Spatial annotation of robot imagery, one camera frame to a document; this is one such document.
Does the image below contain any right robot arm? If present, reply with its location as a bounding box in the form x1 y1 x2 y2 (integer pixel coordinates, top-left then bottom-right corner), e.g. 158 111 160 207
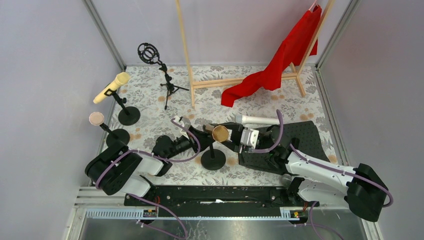
223 121 388 222

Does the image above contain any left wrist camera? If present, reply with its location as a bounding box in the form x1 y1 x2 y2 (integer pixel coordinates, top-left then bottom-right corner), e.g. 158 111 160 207
171 116 191 137

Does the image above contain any gold microphone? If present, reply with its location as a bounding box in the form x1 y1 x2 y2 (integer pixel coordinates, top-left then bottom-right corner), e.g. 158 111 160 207
203 124 230 143

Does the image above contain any red cloth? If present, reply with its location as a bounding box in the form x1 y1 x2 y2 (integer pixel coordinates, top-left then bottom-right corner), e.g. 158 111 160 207
221 5 322 107

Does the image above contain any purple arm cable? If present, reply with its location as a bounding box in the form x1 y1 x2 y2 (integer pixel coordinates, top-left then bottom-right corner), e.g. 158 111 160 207
95 117 202 239
246 109 394 209

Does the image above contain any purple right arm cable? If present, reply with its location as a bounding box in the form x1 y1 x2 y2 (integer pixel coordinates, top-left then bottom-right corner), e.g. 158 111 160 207
246 109 394 209

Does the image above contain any black tripod shock-mount stand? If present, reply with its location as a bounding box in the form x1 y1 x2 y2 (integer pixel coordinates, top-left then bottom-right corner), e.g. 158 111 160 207
137 42 189 110

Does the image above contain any grey slotted cable duct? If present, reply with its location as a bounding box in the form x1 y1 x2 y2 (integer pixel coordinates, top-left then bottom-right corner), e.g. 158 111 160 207
86 206 308 221

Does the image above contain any black round-base mic stand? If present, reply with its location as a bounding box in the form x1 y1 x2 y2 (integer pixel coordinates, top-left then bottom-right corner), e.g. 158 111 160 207
99 123 130 147

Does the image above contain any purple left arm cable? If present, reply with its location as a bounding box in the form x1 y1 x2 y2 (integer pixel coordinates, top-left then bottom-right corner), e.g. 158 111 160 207
95 117 202 239

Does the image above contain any dark perforated foam mat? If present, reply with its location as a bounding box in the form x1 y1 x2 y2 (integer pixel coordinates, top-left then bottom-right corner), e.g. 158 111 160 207
238 121 330 175

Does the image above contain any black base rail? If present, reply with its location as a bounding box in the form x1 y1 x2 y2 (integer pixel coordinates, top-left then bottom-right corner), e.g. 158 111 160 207
144 185 312 211

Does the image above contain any cream yellow microphone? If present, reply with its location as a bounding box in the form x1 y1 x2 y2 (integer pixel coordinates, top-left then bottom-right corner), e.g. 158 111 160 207
93 72 131 104

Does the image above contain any white microphone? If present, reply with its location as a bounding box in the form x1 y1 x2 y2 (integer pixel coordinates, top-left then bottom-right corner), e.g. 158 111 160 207
235 114 280 125

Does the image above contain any wooden rack frame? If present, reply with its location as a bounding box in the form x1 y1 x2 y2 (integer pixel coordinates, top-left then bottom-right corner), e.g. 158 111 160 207
175 0 336 108

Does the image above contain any pink microphone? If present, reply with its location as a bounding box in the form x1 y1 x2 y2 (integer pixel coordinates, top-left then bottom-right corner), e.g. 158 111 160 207
88 112 105 126

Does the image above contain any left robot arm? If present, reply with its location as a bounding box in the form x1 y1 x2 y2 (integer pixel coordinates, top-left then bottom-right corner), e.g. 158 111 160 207
84 127 214 197

